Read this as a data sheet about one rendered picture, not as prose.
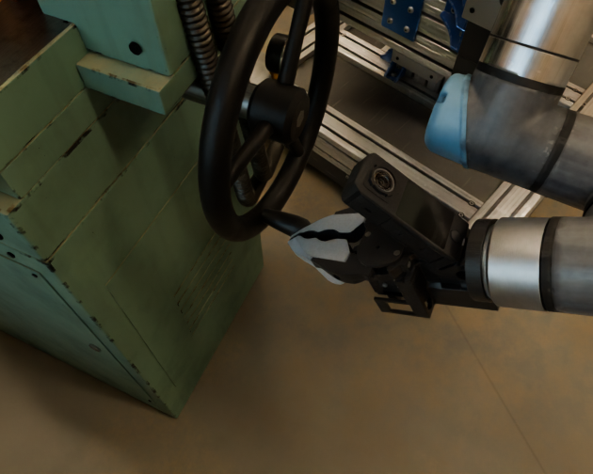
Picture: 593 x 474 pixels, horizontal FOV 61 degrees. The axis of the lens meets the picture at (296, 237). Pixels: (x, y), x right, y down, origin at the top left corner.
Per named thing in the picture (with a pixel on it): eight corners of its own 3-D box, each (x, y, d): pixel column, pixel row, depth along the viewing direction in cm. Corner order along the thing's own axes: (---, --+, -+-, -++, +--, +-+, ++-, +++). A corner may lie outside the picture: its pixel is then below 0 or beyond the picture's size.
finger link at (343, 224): (309, 267, 58) (381, 273, 52) (284, 233, 54) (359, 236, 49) (319, 245, 59) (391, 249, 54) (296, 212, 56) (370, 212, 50)
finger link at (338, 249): (297, 289, 56) (371, 298, 51) (272, 256, 53) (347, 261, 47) (309, 266, 58) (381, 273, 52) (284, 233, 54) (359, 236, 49)
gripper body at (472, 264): (374, 313, 51) (496, 330, 44) (340, 261, 46) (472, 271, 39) (397, 254, 55) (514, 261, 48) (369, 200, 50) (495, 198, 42)
